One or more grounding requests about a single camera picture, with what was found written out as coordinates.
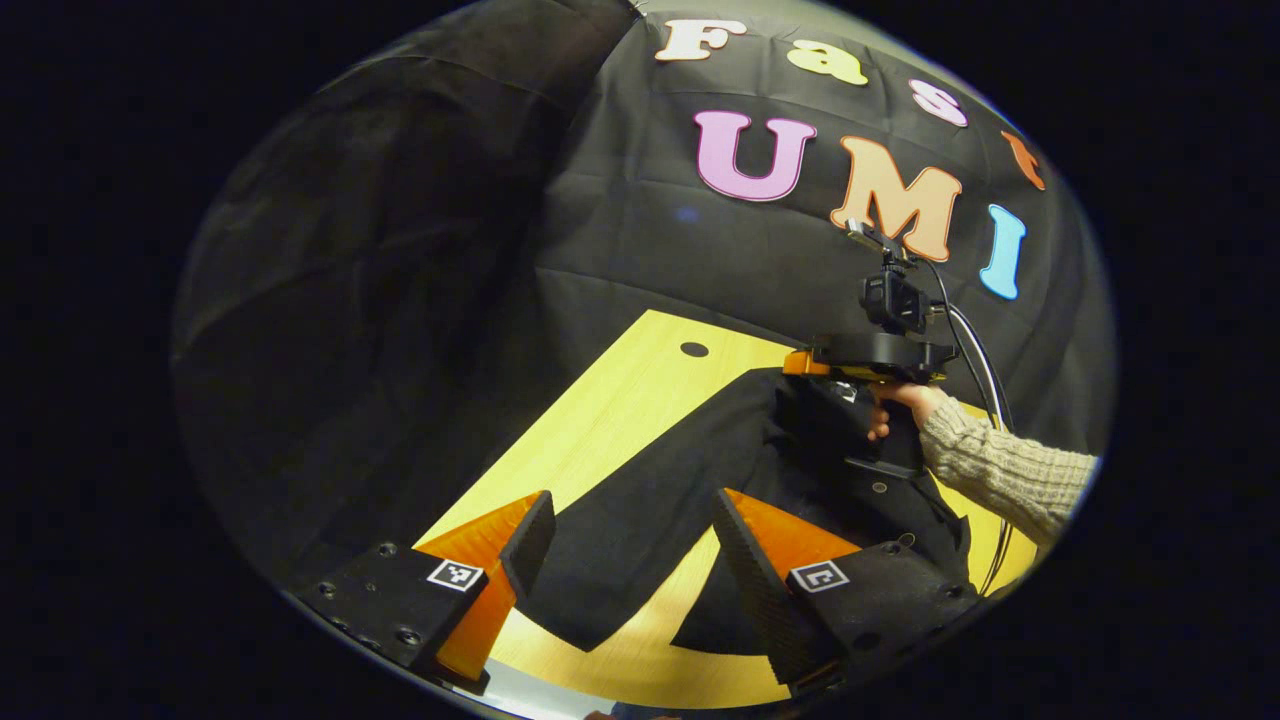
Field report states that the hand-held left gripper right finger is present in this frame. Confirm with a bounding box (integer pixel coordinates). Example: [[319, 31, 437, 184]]
[[711, 487, 983, 693]]

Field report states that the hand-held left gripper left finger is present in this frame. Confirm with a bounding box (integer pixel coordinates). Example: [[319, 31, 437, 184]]
[[288, 489, 558, 697]]

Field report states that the black jacket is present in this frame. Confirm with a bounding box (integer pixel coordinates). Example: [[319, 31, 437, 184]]
[[513, 366, 975, 658]]

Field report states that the black backdrop cloth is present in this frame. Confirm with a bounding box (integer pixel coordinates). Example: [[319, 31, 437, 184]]
[[172, 0, 1117, 591]]

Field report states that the black cable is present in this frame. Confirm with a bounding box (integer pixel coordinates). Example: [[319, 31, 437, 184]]
[[938, 302, 1017, 598], [920, 257, 1004, 429]]

